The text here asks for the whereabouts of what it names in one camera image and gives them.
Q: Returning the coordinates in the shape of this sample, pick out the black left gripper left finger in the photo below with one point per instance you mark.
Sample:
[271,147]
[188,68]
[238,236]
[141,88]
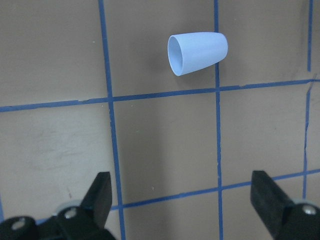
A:
[85,221]

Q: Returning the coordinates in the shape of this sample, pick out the light blue plastic cup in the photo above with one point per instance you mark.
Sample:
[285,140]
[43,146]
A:
[191,52]

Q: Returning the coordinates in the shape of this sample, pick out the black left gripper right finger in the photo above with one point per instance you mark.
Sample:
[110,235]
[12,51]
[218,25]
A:
[285,218]

